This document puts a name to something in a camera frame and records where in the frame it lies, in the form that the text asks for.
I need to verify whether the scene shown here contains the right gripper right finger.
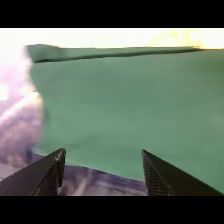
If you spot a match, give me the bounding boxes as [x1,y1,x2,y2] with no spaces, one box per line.
[141,149,224,197]

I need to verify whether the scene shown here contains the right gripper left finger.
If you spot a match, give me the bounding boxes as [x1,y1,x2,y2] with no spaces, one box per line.
[0,147,67,197]

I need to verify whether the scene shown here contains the green garment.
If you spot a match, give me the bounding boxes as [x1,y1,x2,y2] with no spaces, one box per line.
[24,43,224,195]

